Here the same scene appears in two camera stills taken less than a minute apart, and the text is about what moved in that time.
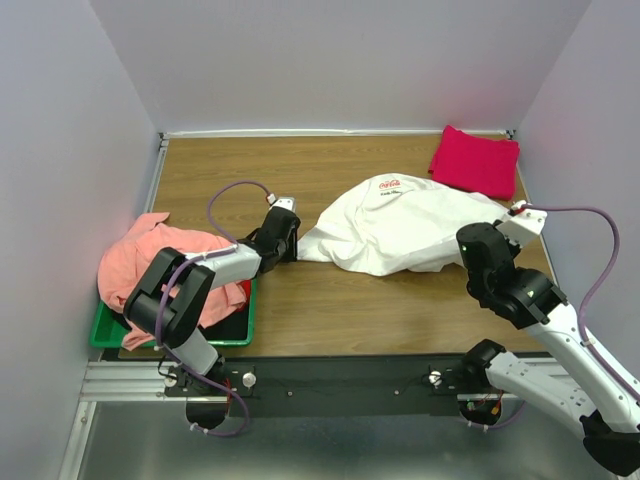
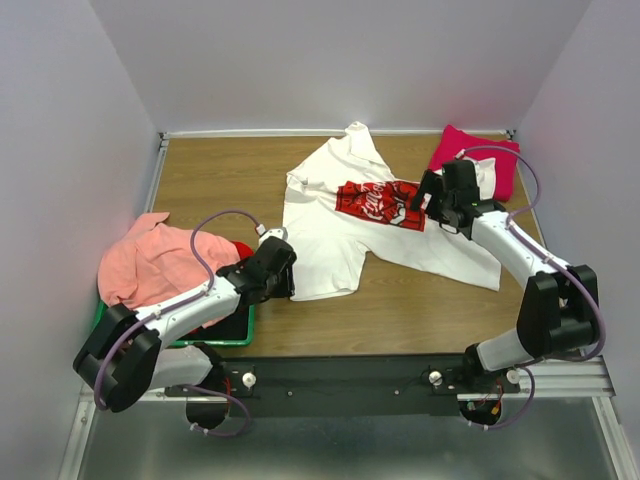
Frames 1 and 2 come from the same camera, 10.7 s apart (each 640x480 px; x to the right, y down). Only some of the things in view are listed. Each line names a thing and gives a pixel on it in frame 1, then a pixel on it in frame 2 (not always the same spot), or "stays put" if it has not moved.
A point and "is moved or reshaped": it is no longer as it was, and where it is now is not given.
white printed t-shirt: (398, 224) is moved or reshaped
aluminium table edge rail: (163, 142) stays put
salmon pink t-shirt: (126, 255) stays put
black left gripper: (291, 255) to (287, 289)
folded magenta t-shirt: (484, 165) stays put
